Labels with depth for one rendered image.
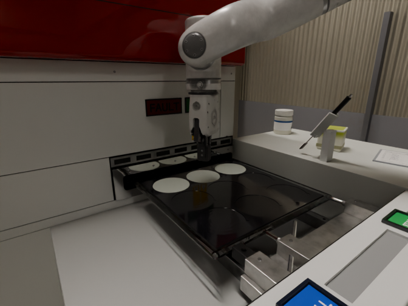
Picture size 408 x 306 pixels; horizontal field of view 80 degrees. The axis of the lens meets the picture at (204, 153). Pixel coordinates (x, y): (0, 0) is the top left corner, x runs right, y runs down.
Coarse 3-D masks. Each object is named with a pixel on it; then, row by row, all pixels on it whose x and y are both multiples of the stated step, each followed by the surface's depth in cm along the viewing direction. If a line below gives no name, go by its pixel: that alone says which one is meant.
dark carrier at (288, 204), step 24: (192, 192) 63; (216, 192) 63; (240, 192) 63; (264, 192) 62; (288, 192) 63; (312, 192) 62; (192, 216) 52; (216, 216) 52; (240, 216) 52; (264, 216) 52; (216, 240) 44
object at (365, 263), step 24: (384, 216) 41; (360, 240) 34; (384, 240) 35; (312, 264) 30; (336, 264) 30; (360, 264) 31; (384, 264) 31; (288, 288) 27; (336, 288) 27; (360, 288) 27; (384, 288) 27
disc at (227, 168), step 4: (224, 164) 83; (228, 164) 83; (232, 164) 83; (236, 164) 83; (216, 168) 79; (220, 168) 79; (224, 168) 79; (228, 168) 79; (232, 168) 79; (236, 168) 79; (240, 168) 79; (244, 168) 79; (220, 172) 76; (224, 172) 76; (228, 172) 76; (232, 172) 76; (236, 172) 76; (240, 172) 76
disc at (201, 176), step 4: (192, 172) 76; (196, 172) 76; (200, 172) 76; (204, 172) 76; (208, 172) 76; (212, 172) 76; (216, 172) 76; (188, 176) 73; (192, 176) 73; (196, 176) 73; (200, 176) 73; (204, 176) 73; (208, 176) 73; (212, 176) 73; (216, 176) 73; (192, 180) 70; (196, 180) 70; (200, 180) 70; (204, 180) 70; (208, 180) 70; (212, 180) 70
